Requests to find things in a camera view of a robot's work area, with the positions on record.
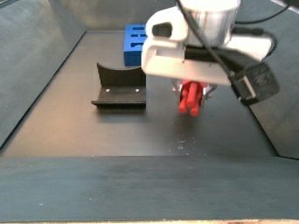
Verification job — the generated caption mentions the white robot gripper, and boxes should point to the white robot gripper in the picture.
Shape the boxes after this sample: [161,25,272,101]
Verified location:
[141,6,272,101]

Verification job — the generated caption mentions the red three prong object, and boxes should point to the red three prong object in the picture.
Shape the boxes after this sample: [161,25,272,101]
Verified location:
[178,80,206,116]

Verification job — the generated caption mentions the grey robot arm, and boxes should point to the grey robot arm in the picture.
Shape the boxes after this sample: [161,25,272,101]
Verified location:
[141,0,278,104]

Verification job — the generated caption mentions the black curved fixture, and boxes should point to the black curved fixture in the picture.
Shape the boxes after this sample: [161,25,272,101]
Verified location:
[90,64,145,109]

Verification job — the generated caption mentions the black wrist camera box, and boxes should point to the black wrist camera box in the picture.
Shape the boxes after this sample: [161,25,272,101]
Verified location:
[229,62,280,106]

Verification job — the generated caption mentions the black camera cable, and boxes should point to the black camera cable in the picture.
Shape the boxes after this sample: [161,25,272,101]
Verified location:
[173,0,299,77]

